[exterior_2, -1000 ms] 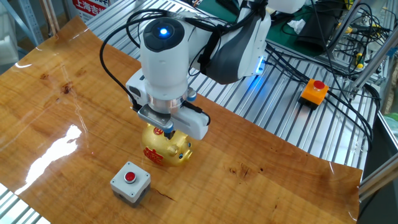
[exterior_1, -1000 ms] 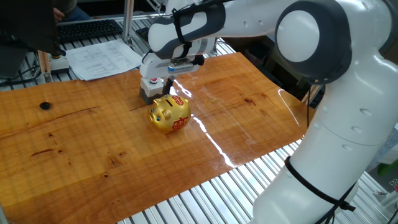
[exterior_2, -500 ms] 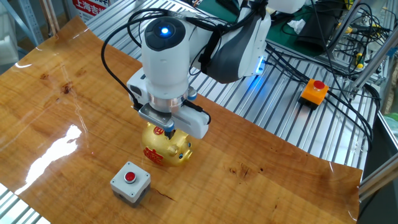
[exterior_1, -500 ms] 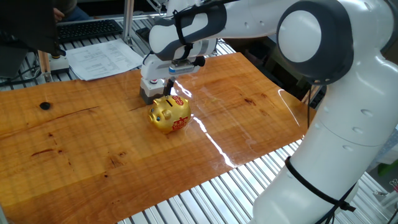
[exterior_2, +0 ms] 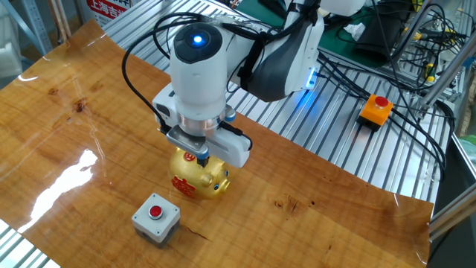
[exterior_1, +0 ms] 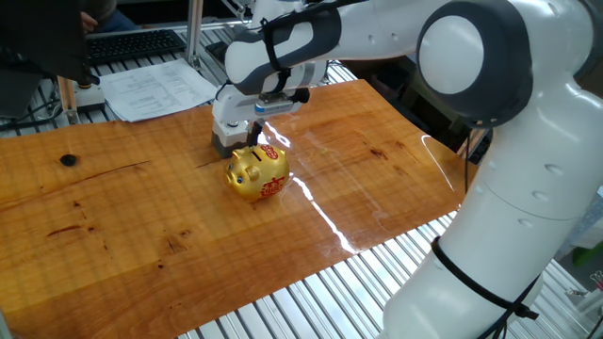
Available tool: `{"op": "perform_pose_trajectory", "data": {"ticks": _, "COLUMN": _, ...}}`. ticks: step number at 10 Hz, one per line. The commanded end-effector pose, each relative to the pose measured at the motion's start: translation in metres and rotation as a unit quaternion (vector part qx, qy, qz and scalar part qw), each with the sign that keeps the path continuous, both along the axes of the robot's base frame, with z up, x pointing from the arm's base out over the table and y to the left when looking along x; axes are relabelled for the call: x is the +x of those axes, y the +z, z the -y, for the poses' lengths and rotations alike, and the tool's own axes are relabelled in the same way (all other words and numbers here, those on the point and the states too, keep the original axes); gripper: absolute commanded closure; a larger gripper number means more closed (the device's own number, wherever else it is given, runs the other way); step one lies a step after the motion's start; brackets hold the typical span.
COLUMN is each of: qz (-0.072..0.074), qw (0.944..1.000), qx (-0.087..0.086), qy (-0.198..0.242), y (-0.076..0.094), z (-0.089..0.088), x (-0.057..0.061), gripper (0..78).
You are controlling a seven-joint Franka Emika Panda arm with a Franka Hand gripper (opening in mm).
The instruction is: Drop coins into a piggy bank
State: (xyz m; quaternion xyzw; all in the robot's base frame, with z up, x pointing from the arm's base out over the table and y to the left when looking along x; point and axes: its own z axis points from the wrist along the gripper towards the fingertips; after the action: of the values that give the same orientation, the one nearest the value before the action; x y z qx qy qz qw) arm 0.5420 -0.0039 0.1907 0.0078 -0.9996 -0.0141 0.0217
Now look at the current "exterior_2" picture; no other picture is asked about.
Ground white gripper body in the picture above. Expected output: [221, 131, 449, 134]
[151, 83, 251, 169]

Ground grey box red push button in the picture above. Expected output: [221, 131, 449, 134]
[131, 192, 181, 249]

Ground golden piggy bank red print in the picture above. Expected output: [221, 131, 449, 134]
[169, 147, 231, 200]

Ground glossy wood grain mat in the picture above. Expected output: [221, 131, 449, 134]
[0, 19, 435, 268]

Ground orange emergency stop box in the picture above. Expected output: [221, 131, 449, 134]
[356, 94, 394, 133]

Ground green work mat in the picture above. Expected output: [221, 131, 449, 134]
[234, 0, 414, 70]

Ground crumpled white paper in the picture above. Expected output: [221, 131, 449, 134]
[342, 22, 367, 42]

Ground red white printed carton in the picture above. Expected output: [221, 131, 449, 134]
[86, 0, 132, 28]

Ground black fabric pouch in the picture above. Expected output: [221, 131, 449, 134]
[352, 0, 412, 67]

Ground copper coloured poles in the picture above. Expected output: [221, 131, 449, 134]
[46, 0, 72, 45]

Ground grey perforated steel upright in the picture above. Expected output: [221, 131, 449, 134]
[0, 0, 54, 57]

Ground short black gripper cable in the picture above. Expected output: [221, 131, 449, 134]
[218, 121, 254, 152]

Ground silver wrist camera blue cap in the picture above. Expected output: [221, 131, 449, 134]
[165, 124, 210, 160]

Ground long black camera cable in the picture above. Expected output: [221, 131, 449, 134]
[121, 13, 209, 135]

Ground black cable bundle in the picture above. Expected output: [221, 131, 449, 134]
[315, 50, 447, 179]

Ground yellow handled tool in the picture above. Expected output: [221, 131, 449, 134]
[423, 62, 437, 83]

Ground thin aluminium frame post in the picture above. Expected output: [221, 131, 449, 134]
[390, 0, 434, 63]

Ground aluminium frame beam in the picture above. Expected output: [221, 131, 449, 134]
[428, 182, 476, 242]

